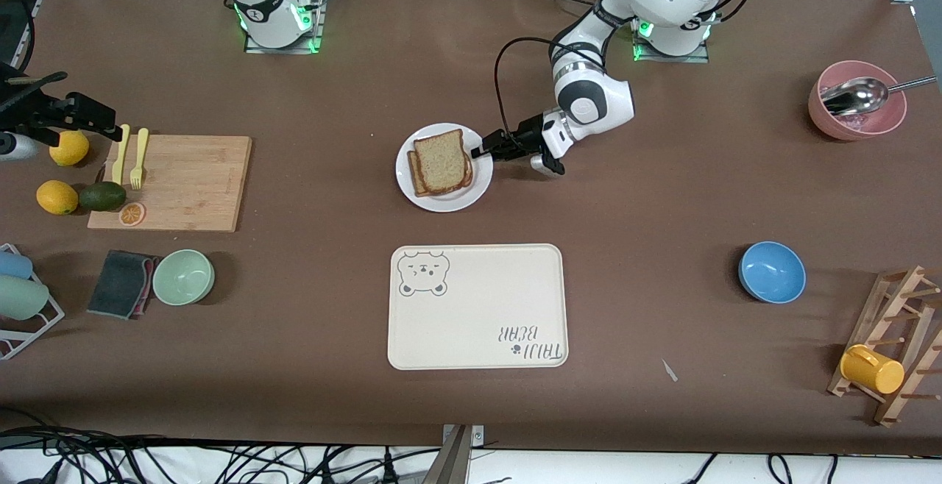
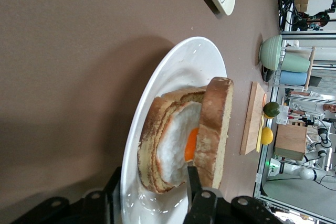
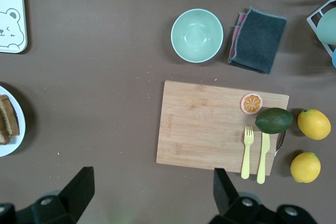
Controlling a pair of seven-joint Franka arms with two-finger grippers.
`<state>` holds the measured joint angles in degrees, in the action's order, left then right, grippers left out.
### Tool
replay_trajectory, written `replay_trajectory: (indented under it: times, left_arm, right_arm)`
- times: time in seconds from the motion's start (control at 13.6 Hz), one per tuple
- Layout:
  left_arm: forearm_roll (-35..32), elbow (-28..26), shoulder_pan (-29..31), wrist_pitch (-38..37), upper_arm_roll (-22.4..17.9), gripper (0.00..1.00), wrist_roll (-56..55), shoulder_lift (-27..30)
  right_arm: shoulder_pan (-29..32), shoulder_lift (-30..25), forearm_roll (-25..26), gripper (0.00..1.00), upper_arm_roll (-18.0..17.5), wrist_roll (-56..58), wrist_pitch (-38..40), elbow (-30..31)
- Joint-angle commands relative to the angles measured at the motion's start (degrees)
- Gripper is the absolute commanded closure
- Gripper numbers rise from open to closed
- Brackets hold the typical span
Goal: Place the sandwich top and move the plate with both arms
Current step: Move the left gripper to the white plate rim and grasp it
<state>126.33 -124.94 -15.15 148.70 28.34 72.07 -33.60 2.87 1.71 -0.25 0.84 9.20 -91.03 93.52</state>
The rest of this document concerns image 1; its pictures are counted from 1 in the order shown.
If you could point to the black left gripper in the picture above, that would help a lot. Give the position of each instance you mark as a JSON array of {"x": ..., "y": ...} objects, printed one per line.
[{"x": 527, "y": 134}]

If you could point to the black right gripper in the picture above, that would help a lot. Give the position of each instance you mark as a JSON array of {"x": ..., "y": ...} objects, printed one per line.
[{"x": 45, "y": 111}]

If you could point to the plain brown bread slice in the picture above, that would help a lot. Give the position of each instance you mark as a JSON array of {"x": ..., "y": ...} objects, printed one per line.
[{"x": 441, "y": 160}]

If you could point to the white round plate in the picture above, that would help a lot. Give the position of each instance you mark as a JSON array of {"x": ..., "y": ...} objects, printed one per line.
[{"x": 441, "y": 201}]

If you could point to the brown bread slice with egg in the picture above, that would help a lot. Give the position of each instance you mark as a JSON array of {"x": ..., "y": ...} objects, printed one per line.
[{"x": 413, "y": 175}]

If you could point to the yellow lemon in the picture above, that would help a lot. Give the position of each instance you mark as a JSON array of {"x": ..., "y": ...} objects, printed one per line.
[
  {"x": 57, "y": 198},
  {"x": 69, "y": 149}
]

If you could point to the yellow plastic knife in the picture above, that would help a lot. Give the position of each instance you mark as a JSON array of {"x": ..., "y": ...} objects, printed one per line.
[{"x": 120, "y": 153}]

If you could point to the yellow plastic fork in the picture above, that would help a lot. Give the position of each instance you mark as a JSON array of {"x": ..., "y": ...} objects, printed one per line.
[{"x": 138, "y": 157}]

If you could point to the dark green avocado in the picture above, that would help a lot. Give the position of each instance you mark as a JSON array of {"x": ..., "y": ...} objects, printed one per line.
[{"x": 103, "y": 196}]

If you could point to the orange slice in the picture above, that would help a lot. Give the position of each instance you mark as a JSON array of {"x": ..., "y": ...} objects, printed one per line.
[{"x": 132, "y": 214}]

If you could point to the bamboo cutting board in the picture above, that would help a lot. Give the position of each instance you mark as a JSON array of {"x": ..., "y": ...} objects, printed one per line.
[{"x": 184, "y": 182}]

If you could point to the light blue cup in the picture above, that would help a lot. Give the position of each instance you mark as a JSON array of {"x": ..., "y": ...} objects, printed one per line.
[{"x": 13, "y": 265}]

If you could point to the cream bear print tray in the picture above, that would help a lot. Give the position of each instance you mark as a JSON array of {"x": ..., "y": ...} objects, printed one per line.
[{"x": 478, "y": 307}]

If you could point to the dark grey folded cloth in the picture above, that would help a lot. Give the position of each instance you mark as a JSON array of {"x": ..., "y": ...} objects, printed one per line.
[{"x": 118, "y": 284}]

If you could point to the pale green cup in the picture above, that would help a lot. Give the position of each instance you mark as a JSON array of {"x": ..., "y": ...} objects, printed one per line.
[{"x": 20, "y": 297}]

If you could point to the brown table cover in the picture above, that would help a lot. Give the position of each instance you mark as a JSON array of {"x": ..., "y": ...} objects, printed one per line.
[{"x": 662, "y": 212}]

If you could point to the pale green bowl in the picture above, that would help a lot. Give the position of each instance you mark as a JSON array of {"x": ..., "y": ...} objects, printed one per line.
[{"x": 183, "y": 277}]

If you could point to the blue bowl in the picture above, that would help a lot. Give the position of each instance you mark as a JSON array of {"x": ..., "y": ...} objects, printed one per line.
[{"x": 773, "y": 272}]

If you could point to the pink bowl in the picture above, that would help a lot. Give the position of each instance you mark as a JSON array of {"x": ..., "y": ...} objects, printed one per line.
[{"x": 857, "y": 129}]

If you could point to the metal ladle spoon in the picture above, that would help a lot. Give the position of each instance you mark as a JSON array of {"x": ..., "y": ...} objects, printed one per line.
[{"x": 857, "y": 95}]

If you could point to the wooden peg mug rack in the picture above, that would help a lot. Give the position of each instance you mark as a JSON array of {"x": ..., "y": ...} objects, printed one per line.
[{"x": 894, "y": 300}]

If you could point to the yellow plastic mug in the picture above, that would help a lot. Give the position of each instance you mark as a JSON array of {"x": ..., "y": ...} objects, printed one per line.
[{"x": 876, "y": 372}]

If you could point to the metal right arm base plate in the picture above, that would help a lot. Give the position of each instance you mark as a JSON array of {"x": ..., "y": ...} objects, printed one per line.
[{"x": 318, "y": 28}]

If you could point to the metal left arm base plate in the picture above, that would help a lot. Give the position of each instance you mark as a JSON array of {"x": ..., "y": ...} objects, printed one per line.
[{"x": 695, "y": 58}]

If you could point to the grey metal camera pole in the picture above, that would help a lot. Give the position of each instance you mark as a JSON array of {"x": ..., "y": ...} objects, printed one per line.
[{"x": 452, "y": 462}]

